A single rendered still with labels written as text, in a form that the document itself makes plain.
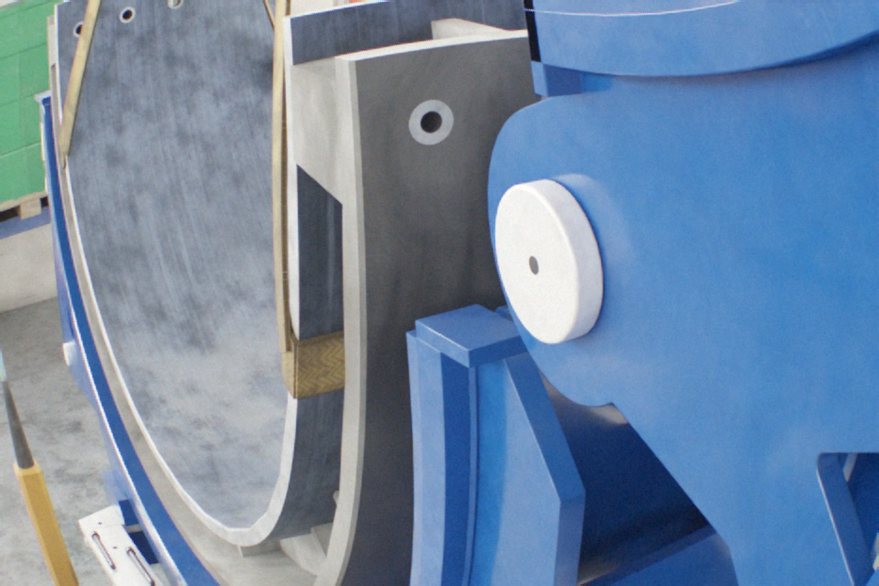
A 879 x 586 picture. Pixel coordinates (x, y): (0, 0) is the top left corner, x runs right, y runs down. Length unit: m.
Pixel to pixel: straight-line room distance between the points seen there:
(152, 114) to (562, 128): 2.42
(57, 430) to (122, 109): 3.67
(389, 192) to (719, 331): 0.52
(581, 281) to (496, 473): 0.34
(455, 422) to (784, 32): 0.75
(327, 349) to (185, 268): 1.65
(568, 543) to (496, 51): 0.51
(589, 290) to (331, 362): 0.63
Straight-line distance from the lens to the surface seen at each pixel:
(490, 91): 1.48
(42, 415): 7.23
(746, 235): 0.99
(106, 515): 3.98
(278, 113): 1.78
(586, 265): 1.17
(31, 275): 9.25
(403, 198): 1.47
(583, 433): 1.63
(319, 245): 1.65
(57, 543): 2.84
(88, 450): 6.68
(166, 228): 3.42
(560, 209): 1.18
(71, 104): 3.42
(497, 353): 1.37
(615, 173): 1.13
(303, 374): 1.75
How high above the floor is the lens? 2.59
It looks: 18 degrees down
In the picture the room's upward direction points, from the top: 6 degrees counter-clockwise
